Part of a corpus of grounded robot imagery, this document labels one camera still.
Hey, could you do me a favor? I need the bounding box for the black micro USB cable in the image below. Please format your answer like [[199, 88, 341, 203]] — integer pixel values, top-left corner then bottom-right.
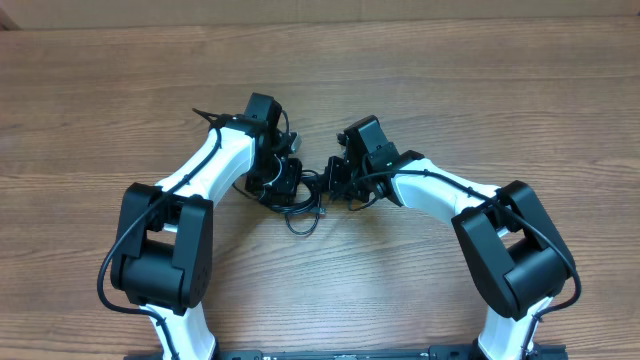
[[269, 172, 326, 237]]

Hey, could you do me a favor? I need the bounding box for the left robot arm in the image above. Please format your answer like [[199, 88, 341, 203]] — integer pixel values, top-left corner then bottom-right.
[[98, 93, 301, 359]]

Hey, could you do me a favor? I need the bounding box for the black USB-A cable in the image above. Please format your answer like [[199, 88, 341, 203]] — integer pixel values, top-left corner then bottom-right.
[[257, 169, 327, 237]]

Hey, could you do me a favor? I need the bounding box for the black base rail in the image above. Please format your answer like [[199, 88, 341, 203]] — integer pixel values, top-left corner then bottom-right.
[[212, 342, 569, 360]]

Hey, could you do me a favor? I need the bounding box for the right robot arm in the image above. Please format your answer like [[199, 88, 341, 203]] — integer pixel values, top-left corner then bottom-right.
[[327, 115, 582, 359]]

